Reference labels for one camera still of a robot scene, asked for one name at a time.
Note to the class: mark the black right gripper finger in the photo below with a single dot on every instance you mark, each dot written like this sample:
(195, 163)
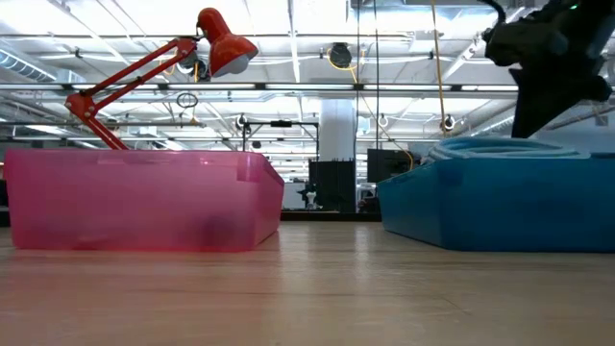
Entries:
(543, 101)

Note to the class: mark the blue plastic bin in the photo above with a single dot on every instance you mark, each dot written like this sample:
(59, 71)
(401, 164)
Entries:
(504, 206)

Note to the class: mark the black background monitor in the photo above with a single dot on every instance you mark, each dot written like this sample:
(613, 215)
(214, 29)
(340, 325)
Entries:
(386, 163)

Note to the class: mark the white pillar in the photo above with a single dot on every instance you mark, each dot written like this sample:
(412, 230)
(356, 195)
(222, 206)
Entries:
(337, 130)

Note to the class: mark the black cabinet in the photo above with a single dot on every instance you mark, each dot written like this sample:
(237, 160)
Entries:
(336, 185)

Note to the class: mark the long ceiling light bar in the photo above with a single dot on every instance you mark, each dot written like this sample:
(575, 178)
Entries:
(312, 87)

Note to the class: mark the potted plant white vase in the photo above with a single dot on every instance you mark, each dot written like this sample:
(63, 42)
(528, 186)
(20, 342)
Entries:
(311, 197)

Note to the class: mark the black background stand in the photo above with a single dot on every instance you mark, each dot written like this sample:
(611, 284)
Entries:
(283, 123)

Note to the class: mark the red desk lamp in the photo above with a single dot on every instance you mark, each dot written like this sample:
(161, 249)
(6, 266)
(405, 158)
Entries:
(228, 48)

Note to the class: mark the pink translucent plastic bin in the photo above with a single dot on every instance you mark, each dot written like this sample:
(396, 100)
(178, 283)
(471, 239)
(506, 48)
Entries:
(144, 202)

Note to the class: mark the silver ventilation duct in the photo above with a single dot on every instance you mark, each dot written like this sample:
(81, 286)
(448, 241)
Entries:
(490, 126)

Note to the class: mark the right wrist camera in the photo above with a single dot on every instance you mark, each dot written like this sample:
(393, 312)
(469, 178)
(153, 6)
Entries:
(523, 43)

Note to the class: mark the black aluminium table frame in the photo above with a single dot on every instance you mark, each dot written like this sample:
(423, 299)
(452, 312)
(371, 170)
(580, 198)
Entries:
(327, 216)

